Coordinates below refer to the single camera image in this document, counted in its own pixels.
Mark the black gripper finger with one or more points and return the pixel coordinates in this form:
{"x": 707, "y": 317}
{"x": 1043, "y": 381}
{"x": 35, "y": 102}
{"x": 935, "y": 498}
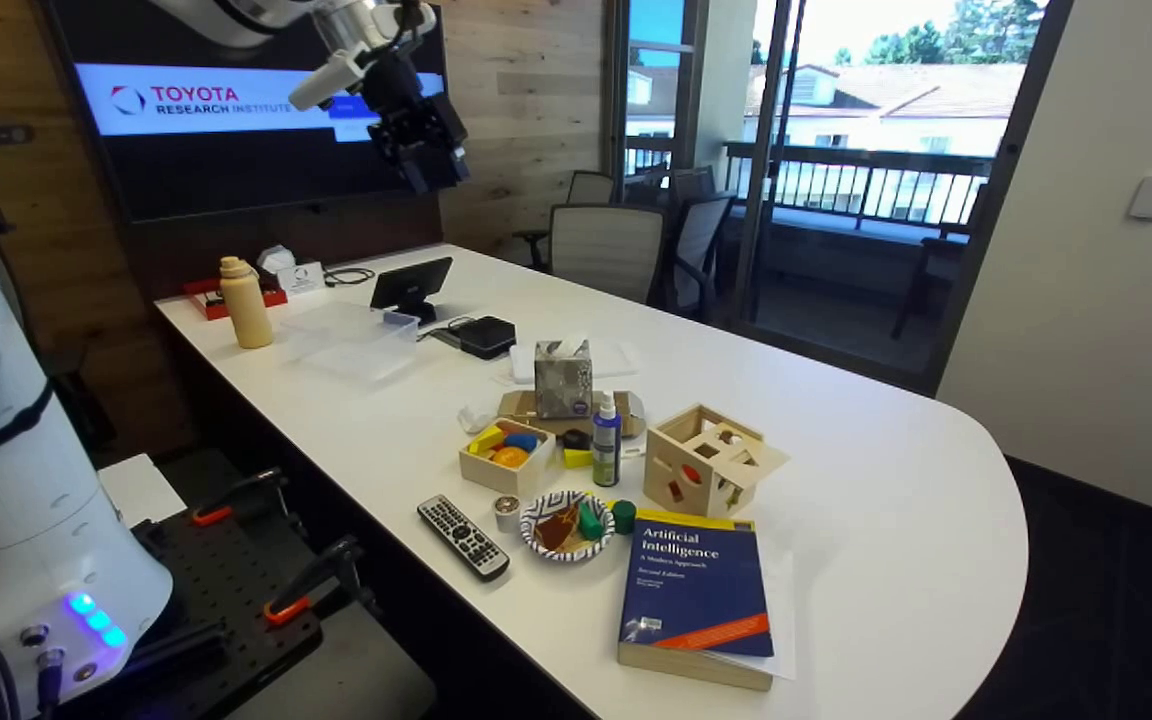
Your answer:
{"x": 423, "y": 169}
{"x": 455, "y": 155}

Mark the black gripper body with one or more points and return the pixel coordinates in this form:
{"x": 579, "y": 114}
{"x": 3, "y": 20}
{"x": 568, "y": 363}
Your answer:
{"x": 403, "y": 102}

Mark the wooden lid with shape holes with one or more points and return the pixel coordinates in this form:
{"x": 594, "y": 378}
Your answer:
{"x": 723, "y": 437}

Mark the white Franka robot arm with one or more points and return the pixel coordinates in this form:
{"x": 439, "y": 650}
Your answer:
{"x": 3, "y": 505}

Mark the patterned tissue box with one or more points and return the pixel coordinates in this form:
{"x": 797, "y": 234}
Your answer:
{"x": 560, "y": 378}

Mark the wooden box of coloured blocks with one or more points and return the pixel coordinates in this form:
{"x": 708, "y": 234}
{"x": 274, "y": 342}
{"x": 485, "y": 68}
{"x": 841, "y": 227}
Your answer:
{"x": 505, "y": 457}

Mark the wooden shape sorter box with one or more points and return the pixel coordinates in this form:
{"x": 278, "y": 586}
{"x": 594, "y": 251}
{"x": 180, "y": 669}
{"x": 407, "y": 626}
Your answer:
{"x": 680, "y": 486}

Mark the black tablet device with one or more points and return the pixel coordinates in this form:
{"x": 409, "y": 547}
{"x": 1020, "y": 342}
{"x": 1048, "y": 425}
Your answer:
{"x": 409, "y": 284}

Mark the white small device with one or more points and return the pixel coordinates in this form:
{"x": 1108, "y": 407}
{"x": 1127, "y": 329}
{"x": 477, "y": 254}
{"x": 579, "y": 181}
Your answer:
{"x": 285, "y": 271}

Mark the black wallet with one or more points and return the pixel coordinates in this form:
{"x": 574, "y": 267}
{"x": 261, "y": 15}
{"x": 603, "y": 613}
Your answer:
{"x": 485, "y": 333}

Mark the grey mesh office chair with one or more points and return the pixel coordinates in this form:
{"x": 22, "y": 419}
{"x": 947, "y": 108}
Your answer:
{"x": 603, "y": 251}

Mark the clear plastic container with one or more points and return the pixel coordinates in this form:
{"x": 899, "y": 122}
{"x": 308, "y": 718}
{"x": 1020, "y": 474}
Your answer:
{"x": 362, "y": 348}

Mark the tan squeeze bottle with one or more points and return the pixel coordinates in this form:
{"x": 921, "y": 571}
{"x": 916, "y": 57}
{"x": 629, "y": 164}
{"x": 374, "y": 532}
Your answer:
{"x": 248, "y": 306}

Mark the red flat tray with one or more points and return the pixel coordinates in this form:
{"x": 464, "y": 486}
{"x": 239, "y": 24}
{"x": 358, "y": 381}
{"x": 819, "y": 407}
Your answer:
{"x": 209, "y": 306}

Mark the flat wooden tray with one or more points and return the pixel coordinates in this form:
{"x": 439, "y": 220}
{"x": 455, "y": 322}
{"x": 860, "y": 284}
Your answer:
{"x": 523, "y": 407}

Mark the dark office chair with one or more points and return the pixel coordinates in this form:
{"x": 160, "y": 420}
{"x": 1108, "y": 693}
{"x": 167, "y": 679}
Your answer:
{"x": 698, "y": 254}

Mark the white green spray can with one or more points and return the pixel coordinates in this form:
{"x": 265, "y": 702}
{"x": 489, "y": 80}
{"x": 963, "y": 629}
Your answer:
{"x": 604, "y": 446}

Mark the small white cup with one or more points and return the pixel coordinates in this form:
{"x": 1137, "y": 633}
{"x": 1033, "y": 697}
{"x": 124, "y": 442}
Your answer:
{"x": 505, "y": 512}

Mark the black remote control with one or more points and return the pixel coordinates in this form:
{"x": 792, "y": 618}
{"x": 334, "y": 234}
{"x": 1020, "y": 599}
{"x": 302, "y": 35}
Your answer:
{"x": 460, "y": 536}

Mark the black orange clamp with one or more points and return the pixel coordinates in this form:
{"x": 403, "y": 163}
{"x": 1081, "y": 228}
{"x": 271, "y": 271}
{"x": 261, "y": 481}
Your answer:
{"x": 239, "y": 498}
{"x": 314, "y": 586}

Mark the patterned plate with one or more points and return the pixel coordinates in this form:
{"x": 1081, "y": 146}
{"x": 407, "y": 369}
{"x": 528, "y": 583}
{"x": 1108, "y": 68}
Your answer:
{"x": 554, "y": 530}

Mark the green toy on plate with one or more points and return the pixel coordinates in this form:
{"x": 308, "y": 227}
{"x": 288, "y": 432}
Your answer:
{"x": 589, "y": 523}

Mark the green small cylinder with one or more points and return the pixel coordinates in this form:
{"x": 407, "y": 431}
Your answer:
{"x": 624, "y": 517}

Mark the balcony railing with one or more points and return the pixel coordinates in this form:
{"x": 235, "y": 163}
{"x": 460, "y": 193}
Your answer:
{"x": 859, "y": 181}

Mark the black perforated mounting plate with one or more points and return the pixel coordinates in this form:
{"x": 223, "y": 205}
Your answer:
{"x": 223, "y": 586}

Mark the blue yellow textbook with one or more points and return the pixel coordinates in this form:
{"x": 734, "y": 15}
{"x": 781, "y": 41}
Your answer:
{"x": 695, "y": 592}

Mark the wall television screen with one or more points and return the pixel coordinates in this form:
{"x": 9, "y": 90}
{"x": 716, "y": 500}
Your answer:
{"x": 201, "y": 134}

